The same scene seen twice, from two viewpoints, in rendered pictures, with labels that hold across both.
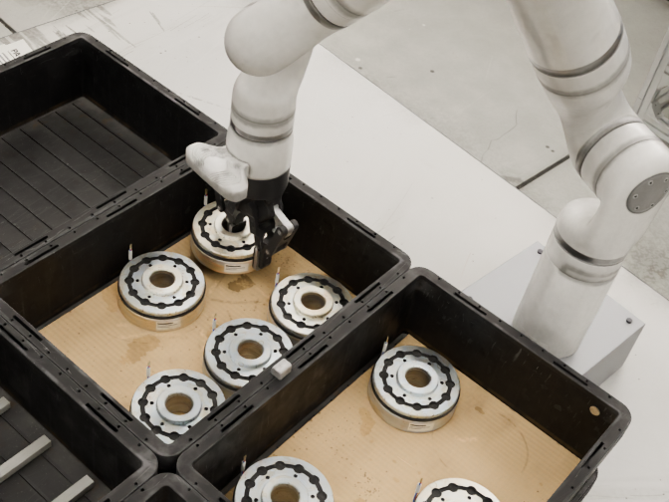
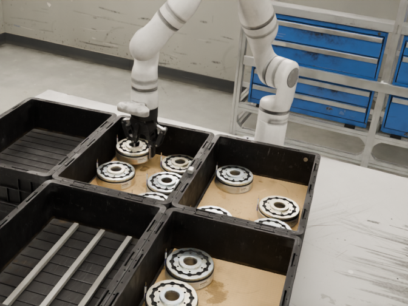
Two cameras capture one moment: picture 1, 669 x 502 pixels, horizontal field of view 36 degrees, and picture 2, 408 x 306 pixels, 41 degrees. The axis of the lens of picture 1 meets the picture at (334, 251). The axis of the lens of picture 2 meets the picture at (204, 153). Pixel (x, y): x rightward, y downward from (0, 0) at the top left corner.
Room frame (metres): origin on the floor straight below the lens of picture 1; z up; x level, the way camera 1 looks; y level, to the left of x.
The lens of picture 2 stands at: (-0.45, 0.36, 1.61)
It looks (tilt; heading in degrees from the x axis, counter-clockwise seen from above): 28 degrees down; 342
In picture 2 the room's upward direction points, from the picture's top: 5 degrees clockwise
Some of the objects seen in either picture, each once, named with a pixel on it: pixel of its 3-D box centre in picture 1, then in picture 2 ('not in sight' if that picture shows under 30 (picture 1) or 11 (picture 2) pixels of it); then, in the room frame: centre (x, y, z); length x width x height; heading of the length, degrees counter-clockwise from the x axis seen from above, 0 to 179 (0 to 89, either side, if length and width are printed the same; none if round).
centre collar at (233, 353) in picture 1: (250, 350); (166, 181); (0.74, 0.07, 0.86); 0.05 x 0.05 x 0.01
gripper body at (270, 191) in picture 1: (255, 184); (144, 118); (0.89, 0.11, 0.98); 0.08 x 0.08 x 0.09
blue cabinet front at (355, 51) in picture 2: not in sight; (312, 70); (2.22, -1.11, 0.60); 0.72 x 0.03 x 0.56; 52
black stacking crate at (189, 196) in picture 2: (405, 471); (250, 198); (0.62, -0.12, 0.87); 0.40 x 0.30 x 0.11; 148
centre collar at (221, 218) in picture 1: (233, 225); (134, 145); (0.91, 0.13, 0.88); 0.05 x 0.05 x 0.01
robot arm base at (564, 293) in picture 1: (567, 286); (269, 134); (0.93, -0.30, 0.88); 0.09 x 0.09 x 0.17; 55
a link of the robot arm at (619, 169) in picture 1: (613, 193); (278, 86); (0.93, -0.30, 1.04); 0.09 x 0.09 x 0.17; 33
